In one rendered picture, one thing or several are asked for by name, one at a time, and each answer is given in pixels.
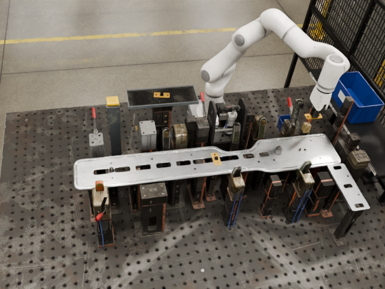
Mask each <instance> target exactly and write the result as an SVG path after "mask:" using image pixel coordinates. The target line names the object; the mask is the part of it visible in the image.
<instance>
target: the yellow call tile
mask: <svg viewBox="0 0 385 289"><path fill-rule="evenodd" d="M106 98H107V106H116V105H119V100H118V96H111V97H106Z"/></svg>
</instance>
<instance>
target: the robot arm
mask: <svg viewBox="0 0 385 289"><path fill-rule="evenodd" d="M273 32H274V33H275V34H276V35H278V36H279V38H280V39H282V40H283V42H284V43H286V44H287V45H288V46H289V47H290V48H291V49H292V50H293V51H294V52H296V53H297V54H298V55H299V56H300V57H302V58H308V57H317V58H321V59H323V60H325V63H324V66H323V68H322V70H321V73H320V76H319V79H318V81H317V84H316V86H315V87H314V89H313V91H312V93H311V96H310V100H311V102H312V109H311V112H310V114H313V115H312V118H318V117H319V114H320V113H321V114H324V112H325V110H326V109H327V108H328V105H329V102H330V99H331V95H332V92H333V91H334V90H335V87H336V84H337V82H338V81H339V78H340V77H341V75H342V74H344V73H345V72H346V71H347V70H348V69H349V67H350V63H349V61H348V59H347V58H346V57H345V56H344V55H343V54H342V53H341V52H340V51H339V50H337V49H336V48H335V47H333V46H332V45H329V44H326V43H323V42H316V41H313V40H312V39H310V38H309V37H308V36H307V35H306V34H305V33H304V32H303V31H302V30H301V29H300V28H299V27H298V26H297V25H296V24H295V23H294V22H293V21H292V20H291V19H289V18H288V17H287V16H286V15H285V14H284V13H283V12H282V11H280V10H278V9H268V10H266V11H264V12H263V13H261V15H260V17H259V18H257V19H256V20H254V21H252V22H250V23H248V24H247V25H245V26H243V27H241V28H240V29H238V30H237V31H236V32H235V33H234V34H233V35H232V41H231V42H230V43H229V44H228V45H227V47H226V48H225V49H223V50H222V51H221V52H219V53H218V54H217V55H216V56H214V57H213V58H212V59H211V60H209V61H208V62H206V63H205V64H204V65H203V67H202V68H201V77H202V79H203V80H204V81H205V82H206V84H205V91H204V97H205V110H206V112H207V113H208V109H209V102H210V101H214V103H215V104H216V103H222V99H223V93H224V89H225V86H226V84H227V83H228V82H229V80H230V79H231V77H232V75H233V73H234V71H235V66H236V62H237V61H238V60H239V59H240V58H241V57H243V56H244V55H245V53H246V52H247V50H248V48H249V47H250V46H252V45H253V44H255V43H256V42H258V41H259V40H261V39H263V38H265V37H266V36H268V35H269V34H271V33H273ZM196 114H197V117H203V105H202V104H200V105H199V106H198V107H197V110H196Z"/></svg>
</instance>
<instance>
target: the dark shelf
mask: <svg viewBox="0 0 385 289"><path fill-rule="evenodd" d="M321 70H322V68H321V69H310V70H309V72H308V73H309V74H310V76H311V78H312V79H313V81H314V82H315V84H317V81H318V79H319V76H320V73H321ZM329 106H330V107H331V108H332V111H333V112H334V113H335V115H336V116H337V113H338V112H340V108H339V106H338V105H337V104H336V102H335V101H334V99H333V97H332V96H331V99H330V102H329ZM343 127H344V129H345V130H346V132H347V134H354V133H357V134H358V136H359V137H360V139H361V141H360V142H359V144H358V146H357V149H358V151H359V150H364V151H365V152H366V154H367V155H368V157H369V159H370V162H369V165H368V167H369V168H370V169H371V171H372V173H373V174H374V176H375V177H376V179H382V178H385V129H384V127H383V126H382V125H381V123H380V122H379V121H378V119H377V118H376V119H375V121H374V122H365V123H354V124H351V123H350V122H349V121H348V120H347V118H346V120H345V122H344V124H343Z"/></svg>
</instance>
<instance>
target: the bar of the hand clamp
mask: <svg viewBox="0 0 385 289"><path fill-rule="evenodd" d="M303 106H304V104H303V100H302V99H295V101H294V106H293V110H292V115H291V118H290V122H291V128H292V124H293V121H294V122H295V125H294V127H296V126H297V122H298V118H299V115H300V111H301V108H303Z"/></svg>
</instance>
